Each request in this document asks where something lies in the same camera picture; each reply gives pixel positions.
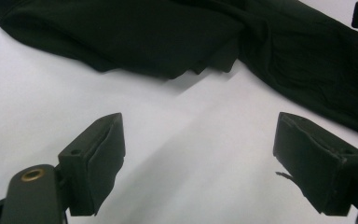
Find black shorts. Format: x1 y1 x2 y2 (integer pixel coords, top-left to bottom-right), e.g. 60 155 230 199
0 0 358 143

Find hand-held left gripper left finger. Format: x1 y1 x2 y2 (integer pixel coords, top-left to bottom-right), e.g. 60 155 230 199
58 112 127 217

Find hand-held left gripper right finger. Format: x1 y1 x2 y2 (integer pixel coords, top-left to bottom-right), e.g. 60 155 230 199
272 111 358 217

